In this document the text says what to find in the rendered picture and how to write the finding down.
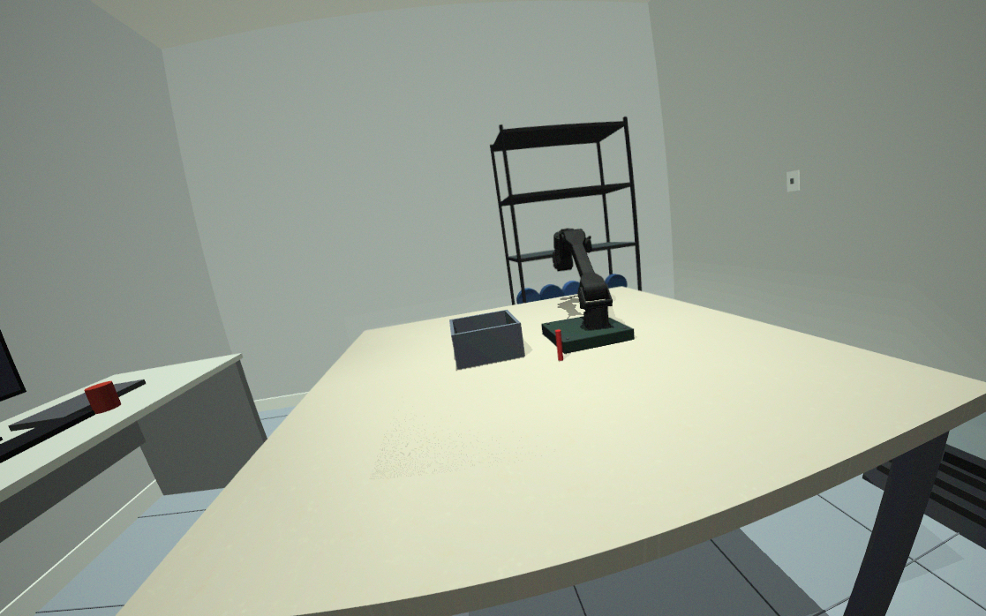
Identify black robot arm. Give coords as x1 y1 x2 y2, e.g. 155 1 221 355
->
552 229 613 331

